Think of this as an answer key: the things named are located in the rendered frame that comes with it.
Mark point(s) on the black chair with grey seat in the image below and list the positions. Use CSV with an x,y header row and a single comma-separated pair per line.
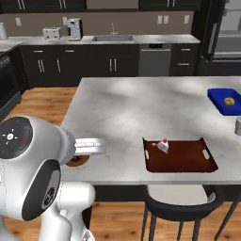
x,y
179,200

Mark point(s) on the brown round pastry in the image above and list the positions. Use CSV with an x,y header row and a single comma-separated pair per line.
x,y
78,161

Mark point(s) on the grey dishwasher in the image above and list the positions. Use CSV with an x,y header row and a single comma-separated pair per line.
x,y
155,61

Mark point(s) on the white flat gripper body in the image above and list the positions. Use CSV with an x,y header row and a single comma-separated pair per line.
x,y
91,147

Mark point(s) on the white coffee machine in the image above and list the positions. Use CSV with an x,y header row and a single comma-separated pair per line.
x,y
74,28

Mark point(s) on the yellow-green round fruit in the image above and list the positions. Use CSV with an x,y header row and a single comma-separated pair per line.
x,y
229,101

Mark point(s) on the dark lower cupboard run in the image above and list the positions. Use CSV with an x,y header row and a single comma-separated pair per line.
x,y
81,64

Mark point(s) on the white cake slice with cherry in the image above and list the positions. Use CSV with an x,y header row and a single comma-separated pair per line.
x,y
163,147

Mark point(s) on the dark drawer unit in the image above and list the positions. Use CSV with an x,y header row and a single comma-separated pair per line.
x,y
185,59

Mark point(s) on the grey cylinder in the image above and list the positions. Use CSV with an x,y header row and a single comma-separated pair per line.
x,y
238,126

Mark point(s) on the white paper towel roll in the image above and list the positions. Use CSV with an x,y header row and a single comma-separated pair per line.
x,y
3,31

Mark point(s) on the white wall socket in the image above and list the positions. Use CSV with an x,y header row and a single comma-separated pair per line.
x,y
166,19
186,19
159,19
18,21
64,20

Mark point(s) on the steel sink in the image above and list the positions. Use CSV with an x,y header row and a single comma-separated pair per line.
x,y
112,38

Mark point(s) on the black oven range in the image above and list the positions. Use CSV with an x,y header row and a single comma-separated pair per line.
x,y
8,81

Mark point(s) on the white toaster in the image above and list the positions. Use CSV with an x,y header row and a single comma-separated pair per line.
x,y
51,33

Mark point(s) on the blue rectangular tray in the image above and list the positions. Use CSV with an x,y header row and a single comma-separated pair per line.
x,y
219,95

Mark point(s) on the black fridge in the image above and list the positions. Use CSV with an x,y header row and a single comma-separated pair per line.
x,y
226,37

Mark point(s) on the dark wall cupboard run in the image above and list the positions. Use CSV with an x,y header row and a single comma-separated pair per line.
x,y
40,4
169,3

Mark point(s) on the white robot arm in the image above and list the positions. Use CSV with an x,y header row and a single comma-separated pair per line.
x,y
34,175

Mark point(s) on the silver tap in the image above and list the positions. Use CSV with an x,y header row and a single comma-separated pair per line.
x,y
113,29

